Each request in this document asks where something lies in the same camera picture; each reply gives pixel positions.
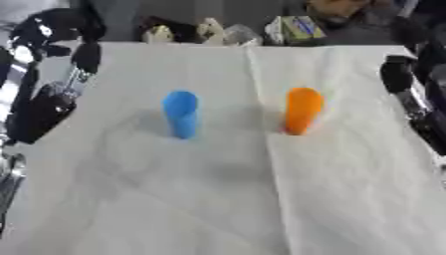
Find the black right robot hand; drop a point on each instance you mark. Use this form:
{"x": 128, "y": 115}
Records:
{"x": 397, "y": 74}

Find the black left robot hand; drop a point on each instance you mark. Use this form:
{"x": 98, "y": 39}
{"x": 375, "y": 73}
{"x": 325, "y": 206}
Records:
{"x": 39, "y": 114}

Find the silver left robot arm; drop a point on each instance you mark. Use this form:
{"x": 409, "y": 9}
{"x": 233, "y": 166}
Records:
{"x": 9, "y": 186}

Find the orange plastic cup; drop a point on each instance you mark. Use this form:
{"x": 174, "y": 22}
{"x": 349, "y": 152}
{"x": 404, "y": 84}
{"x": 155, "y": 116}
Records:
{"x": 302, "y": 109}

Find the blue plastic cup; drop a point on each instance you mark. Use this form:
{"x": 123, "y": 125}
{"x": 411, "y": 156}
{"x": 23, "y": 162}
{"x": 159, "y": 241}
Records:
{"x": 182, "y": 114}

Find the person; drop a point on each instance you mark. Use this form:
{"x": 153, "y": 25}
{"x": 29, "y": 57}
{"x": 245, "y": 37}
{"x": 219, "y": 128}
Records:
{"x": 360, "y": 20}

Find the yellow and blue carton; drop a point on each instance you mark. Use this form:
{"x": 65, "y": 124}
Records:
{"x": 297, "y": 29}

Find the black and cream soft toy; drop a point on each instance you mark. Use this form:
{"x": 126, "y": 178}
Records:
{"x": 159, "y": 32}

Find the clear plastic bag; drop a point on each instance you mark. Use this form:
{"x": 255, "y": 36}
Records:
{"x": 241, "y": 35}

